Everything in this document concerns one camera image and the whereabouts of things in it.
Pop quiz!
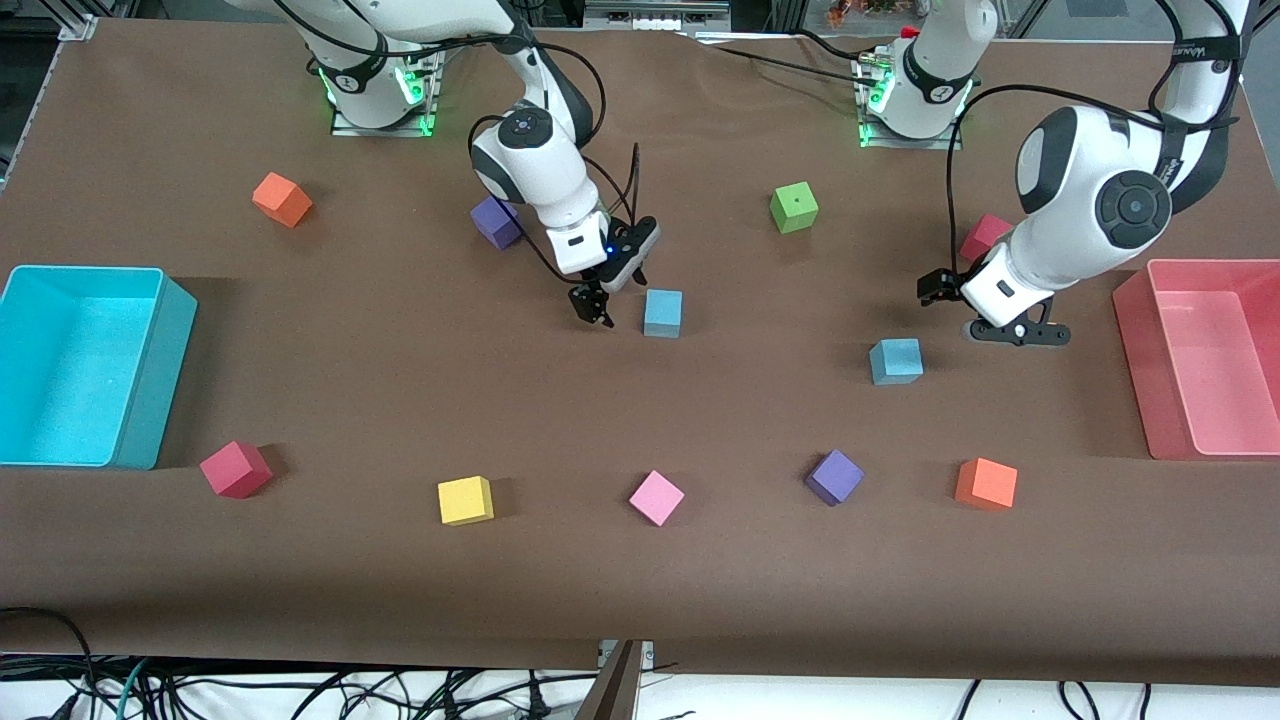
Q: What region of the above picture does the light blue foam block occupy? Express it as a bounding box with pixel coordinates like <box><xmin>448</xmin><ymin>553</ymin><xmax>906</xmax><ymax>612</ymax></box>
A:
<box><xmin>869</xmin><ymin>338</ymin><xmax>924</xmax><ymax>387</ymax></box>
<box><xmin>642</xmin><ymin>289</ymin><xmax>684</xmax><ymax>340</ymax></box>

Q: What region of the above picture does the crimson foam block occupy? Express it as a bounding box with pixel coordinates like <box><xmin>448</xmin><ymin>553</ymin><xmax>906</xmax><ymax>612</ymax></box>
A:
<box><xmin>959</xmin><ymin>213</ymin><xmax>1016</xmax><ymax>267</ymax></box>
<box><xmin>199</xmin><ymin>440</ymin><xmax>274</xmax><ymax>500</ymax></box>

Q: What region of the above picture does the purple foam block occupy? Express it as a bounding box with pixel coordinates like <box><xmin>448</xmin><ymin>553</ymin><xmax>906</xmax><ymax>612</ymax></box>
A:
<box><xmin>470</xmin><ymin>195</ymin><xmax>526</xmax><ymax>251</ymax></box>
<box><xmin>805</xmin><ymin>449</ymin><xmax>866</xmax><ymax>508</ymax></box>

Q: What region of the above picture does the brown table cover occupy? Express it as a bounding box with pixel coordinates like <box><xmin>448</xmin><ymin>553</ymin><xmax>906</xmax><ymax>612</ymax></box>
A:
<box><xmin>0</xmin><ymin>18</ymin><xmax>1280</xmax><ymax>691</ymax></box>

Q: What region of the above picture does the green foam block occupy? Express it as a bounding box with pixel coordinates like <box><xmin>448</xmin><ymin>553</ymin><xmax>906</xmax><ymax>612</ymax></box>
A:
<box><xmin>769</xmin><ymin>181</ymin><xmax>820</xmax><ymax>236</ymax></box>

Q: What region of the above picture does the pink foam block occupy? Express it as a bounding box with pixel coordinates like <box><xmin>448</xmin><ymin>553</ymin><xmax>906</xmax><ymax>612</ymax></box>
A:
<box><xmin>628</xmin><ymin>469</ymin><xmax>686</xmax><ymax>528</ymax></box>

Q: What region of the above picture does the orange foam block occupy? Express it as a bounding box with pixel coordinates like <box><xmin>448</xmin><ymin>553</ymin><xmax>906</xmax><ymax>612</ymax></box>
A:
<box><xmin>954</xmin><ymin>457</ymin><xmax>1019</xmax><ymax>512</ymax></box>
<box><xmin>252</xmin><ymin>172</ymin><xmax>314</xmax><ymax>229</ymax></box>

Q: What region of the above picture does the yellow foam block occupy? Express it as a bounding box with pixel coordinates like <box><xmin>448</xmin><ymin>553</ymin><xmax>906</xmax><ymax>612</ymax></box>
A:
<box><xmin>437</xmin><ymin>475</ymin><xmax>495</xmax><ymax>527</ymax></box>

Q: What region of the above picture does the pink plastic bin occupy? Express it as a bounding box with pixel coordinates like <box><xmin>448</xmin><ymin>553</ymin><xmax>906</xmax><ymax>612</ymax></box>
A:
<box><xmin>1112</xmin><ymin>258</ymin><xmax>1280</xmax><ymax>462</ymax></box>

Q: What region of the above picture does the dark angled bar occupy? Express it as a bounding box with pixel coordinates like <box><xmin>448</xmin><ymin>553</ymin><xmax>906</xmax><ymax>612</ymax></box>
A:
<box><xmin>575</xmin><ymin>642</ymin><xmax>643</xmax><ymax>720</ymax></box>

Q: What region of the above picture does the cyan plastic bin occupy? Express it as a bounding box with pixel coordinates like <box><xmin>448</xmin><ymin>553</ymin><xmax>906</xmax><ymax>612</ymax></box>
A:
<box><xmin>0</xmin><ymin>264</ymin><xmax>199</xmax><ymax>471</ymax></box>

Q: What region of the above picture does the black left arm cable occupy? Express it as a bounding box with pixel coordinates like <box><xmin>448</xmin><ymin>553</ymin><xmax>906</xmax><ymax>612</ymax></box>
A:
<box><xmin>940</xmin><ymin>0</ymin><xmax>1251</xmax><ymax>276</ymax></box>

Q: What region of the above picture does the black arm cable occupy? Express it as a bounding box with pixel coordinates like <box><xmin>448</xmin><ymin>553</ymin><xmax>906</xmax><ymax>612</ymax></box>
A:
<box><xmin>270</xmin><ymin>0</ymin><xmax>646</xmax><ymax>286</ymax></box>
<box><xmin>940</xmin><ymin>0</ymin><xmax>1251</xmax><ymax>276</ymax></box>

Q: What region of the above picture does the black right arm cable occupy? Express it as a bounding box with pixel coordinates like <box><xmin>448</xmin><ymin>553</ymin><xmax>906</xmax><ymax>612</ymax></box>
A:
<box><xmin>270</xmin><ymin>0</ymin><xmax>646</xmax><ymax>286</ymax></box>

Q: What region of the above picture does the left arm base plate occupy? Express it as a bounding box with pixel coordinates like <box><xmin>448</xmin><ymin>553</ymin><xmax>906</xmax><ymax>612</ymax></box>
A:
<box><xmin>858</xmin><ymin>60</ymin><xmax>966</xmax><ymax>151</ymax></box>

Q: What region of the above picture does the white network switch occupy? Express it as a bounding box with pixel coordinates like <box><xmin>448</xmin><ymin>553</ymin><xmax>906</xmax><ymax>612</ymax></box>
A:
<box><xmin>583</xmin><ymin>0</ymin><xmax>733</xmax><ymax>33</ymax></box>

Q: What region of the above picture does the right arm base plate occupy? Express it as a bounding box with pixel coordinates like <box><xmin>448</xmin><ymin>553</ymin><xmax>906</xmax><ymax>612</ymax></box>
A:
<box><xmin>330</xmin><ymin>60</ymin><xmax>438</xmax><ymax>139</ymax></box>

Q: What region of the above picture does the black cable on table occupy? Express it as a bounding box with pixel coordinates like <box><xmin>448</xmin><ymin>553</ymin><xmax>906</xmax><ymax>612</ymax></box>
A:
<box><xmin>690</xmin><ymin>28</ymin><xmax>886</xmax><ymax>83</ymax></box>

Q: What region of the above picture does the teal floor cable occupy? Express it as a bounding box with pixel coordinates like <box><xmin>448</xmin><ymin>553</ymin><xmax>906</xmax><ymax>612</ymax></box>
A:
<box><xmin>115</xmin><ymin>658</ymin><xmax>153</xmax><ymax>720</ymax></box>

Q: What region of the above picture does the black looped floor cable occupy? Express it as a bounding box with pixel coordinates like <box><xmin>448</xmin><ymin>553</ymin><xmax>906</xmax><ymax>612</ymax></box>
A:
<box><xmin>0</xmin><ymin>606</ymin><xmax>101</xmax><ymax>720</ymax></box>

